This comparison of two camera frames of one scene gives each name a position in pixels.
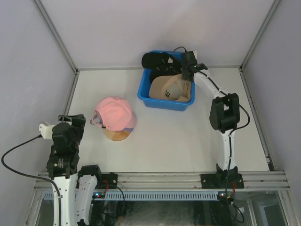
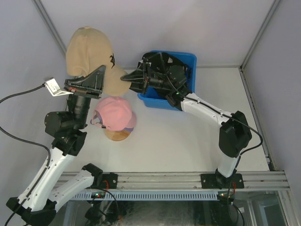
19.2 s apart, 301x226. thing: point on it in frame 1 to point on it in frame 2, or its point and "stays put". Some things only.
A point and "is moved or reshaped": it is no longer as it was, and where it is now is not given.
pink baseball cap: [114, 113] stays put
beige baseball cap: [170, 87] is moved or reshaped
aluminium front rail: [182, 181] stays put
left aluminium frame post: [58, 38] stays put
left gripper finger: [78, 120] to [93, 82]
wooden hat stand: [116, 135] stays put
